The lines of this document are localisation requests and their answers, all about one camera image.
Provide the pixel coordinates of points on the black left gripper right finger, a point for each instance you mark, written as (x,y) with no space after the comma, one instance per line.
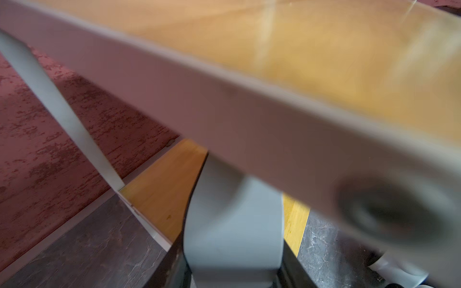
(291,273)

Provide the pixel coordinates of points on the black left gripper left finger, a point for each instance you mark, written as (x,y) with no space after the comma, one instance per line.
(173,271)

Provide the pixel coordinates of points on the grey square alarm clock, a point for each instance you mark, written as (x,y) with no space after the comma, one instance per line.
(233,234)

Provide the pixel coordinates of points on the wooden white frame shelf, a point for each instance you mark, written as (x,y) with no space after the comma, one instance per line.
(352,107)

